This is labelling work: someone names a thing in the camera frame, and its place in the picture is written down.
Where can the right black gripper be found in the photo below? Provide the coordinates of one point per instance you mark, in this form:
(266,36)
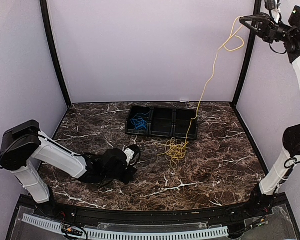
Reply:
(266,28)

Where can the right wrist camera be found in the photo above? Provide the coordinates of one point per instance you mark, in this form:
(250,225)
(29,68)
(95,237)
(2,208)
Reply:
(273,7)

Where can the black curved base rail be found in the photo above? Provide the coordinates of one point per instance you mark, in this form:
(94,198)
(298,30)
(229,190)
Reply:
(232,214)

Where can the black frame post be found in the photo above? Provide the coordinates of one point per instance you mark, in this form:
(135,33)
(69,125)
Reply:
(53,51)
(244,69)

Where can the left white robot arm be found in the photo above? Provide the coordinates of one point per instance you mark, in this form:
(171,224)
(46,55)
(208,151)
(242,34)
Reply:
(26,141)

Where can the right black frame post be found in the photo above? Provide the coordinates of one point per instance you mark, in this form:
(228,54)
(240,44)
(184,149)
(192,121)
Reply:
(244,69)

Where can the left black frame post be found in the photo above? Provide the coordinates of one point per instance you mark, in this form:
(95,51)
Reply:
(53,51)

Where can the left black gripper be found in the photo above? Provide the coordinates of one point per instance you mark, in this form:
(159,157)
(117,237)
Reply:
(126,178)

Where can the black three-compartment bin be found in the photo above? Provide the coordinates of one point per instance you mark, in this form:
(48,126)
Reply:
(162,122)

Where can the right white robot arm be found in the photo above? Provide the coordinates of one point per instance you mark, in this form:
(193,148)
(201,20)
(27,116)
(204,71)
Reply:
(270,103)

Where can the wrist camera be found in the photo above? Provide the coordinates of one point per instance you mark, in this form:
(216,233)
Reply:
(273,7)
(133,154)

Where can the white slotted cable duct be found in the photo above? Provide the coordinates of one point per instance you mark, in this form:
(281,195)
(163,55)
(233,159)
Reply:
(111,231)

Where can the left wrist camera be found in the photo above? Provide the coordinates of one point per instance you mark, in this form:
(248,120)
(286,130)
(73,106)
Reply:
(133,154)

